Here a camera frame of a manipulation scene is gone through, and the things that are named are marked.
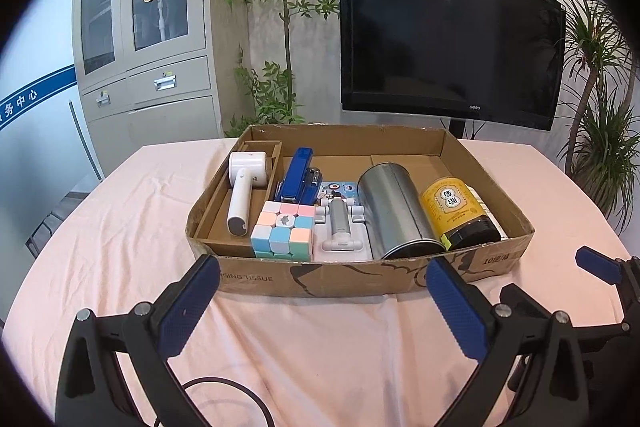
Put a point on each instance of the pastel puzzle cube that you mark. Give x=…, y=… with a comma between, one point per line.
x=282, y=232

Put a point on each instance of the white lint remover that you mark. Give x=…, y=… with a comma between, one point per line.
x=245, y=187

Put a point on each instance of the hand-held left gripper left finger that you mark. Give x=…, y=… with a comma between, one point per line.
x=187, y=307

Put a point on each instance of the silver metal can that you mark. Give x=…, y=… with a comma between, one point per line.
x=395, y=207

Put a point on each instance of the tall green potted plant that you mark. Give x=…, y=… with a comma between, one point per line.
x=286, y=32

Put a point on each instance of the blue stapler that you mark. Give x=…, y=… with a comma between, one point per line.
x=295, y=177

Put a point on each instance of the cartoon printed gadget package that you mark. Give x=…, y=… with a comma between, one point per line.
x=340, y=227

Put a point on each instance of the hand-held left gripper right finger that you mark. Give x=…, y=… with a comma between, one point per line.
x=457, y=307

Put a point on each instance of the brown cardboard box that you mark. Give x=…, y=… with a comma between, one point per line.
x=330, y=277

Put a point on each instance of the black television stand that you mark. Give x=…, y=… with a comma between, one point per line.
x=457, y=129

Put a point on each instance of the grey metal cabinet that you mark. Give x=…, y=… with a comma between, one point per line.
x=170, y=82

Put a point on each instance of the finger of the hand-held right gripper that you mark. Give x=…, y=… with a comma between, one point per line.
x=522, y=299
x=595, y=259

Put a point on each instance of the black television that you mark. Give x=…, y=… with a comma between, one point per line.
x=450, y=32

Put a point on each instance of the yellow tea tin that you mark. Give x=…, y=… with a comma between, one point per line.
x=450, y=207

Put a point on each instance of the spiky palm potted plant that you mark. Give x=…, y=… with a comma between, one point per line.
x=605, y=132

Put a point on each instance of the pink tablecloth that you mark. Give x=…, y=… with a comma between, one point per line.
x=125, y=232

